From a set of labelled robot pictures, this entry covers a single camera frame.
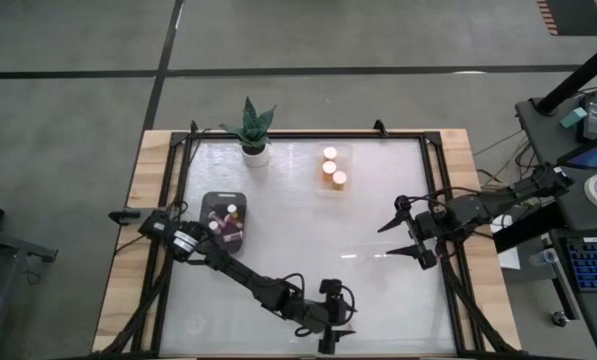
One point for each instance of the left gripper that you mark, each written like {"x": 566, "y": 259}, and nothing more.
{"x": 328, "y": 315}

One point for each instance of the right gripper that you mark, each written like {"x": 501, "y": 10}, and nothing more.
{"x": 428, "y": 227}

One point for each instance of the orange pill bottle white cap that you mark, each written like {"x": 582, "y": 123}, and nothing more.
{"x": 339, "y": 178}
{"x": 329, "y": 167}
{"x": 330, "y": 152}

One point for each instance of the small orange pill bottle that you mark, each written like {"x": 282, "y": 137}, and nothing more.
{"x": 232, "y": 208}

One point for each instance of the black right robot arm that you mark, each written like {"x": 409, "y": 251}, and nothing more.
{"x": 488, "y": 205}

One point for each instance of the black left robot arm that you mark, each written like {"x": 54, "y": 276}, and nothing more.
{"x": 248, "y": 280}

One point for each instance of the clear plastic bin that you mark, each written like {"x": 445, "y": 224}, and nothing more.
{"x": 335, "y": 192}

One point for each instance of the dark grey plastic bin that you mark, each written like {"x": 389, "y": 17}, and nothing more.
{"x": 205, "y": 202}

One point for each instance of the white paper sheet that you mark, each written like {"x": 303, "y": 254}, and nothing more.
{"x": 509, "y": 259}

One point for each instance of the clear water bottle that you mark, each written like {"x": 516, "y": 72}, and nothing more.
{"x": 543, "y": 258}

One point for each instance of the green plant in white pot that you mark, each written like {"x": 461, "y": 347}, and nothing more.
{"x": 256, "y": 157}

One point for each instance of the dark grey workstation desk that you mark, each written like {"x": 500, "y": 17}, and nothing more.
{"x": 543, "y": 145}

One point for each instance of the black castor wheel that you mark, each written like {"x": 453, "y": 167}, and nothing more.
{"x": 559, "y": 319}

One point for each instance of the backlit black keyboard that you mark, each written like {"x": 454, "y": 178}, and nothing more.
{"x": 595, "y": 265}

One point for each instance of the small teal box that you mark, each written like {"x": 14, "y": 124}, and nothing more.
{"x": 574, "y": 118}

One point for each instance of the black diagonal pole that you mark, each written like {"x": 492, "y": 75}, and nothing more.
{"x": 578, "y": 77}

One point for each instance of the dark mat striped edges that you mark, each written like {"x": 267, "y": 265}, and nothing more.
{"x": 573, "y": 15}

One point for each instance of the grey metal bench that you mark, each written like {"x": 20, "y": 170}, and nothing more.
{"x": 8, "y": 242}

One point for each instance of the small black frame clamp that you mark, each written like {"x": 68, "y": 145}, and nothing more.
{"x": 194, "y": 126}
{"x": 379, "y": 127}

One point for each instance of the black aluminium table frame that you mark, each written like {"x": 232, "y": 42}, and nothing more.
{"x": 303, "y": 134}

